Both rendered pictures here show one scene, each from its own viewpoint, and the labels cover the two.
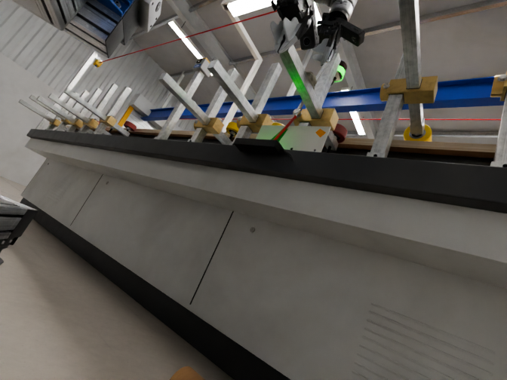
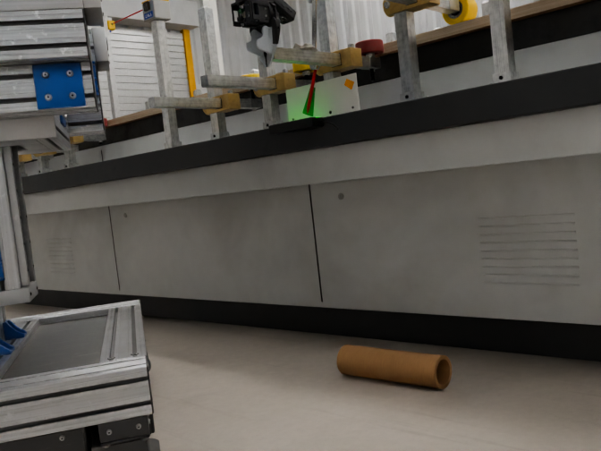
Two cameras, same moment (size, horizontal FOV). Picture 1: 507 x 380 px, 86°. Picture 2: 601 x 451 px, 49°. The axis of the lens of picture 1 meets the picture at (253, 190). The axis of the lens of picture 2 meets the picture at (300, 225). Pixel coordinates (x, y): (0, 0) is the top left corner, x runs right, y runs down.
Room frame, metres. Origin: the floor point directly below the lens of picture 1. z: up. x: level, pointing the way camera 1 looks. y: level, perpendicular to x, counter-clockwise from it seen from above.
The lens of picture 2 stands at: (-1.05, -0.06, 0.53)
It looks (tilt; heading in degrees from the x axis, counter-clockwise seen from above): 4 degrees down; 4
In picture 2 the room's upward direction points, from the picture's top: 6 degrees counter-clockwise
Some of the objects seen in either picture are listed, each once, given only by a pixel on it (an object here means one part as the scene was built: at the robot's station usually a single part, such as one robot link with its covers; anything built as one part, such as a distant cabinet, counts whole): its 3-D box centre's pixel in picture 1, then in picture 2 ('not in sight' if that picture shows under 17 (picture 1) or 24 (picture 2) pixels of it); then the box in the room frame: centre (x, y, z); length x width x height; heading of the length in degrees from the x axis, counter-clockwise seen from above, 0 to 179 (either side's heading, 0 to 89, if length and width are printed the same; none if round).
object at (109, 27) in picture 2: not in sight; (116, 97); (3.44, 1.40, 1.25); 0.09 x 0.08 x 1.10; 51
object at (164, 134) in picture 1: (180, 106); (165, 85); (1.28, 0.52, 0.93); 0.05 x 0.05 x 0.45; 51
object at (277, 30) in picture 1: (277, 34); (256, 48); (0.54, 0.10, 0.86); 0.06 x 0.03 x 0.09; 141
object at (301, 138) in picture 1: (287, 138); (320, 99); (0.79, -0.03, 0.75); 0.26 x 0.01 x 0.10; 51
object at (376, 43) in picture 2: (332, 141); (370, 60); (0.87, -0.19, 0.85); 0.08 x 0.08 x 0.11
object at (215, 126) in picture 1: (207, 125); (220, 104); (1.10, 0.30, 0.81); 0.14 x 0.06 x 0.05; 51
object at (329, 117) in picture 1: (314, 120); (337, 62); (0.78, -0.09, 0.85); 0.14 x 0.06 x 0.05; 51
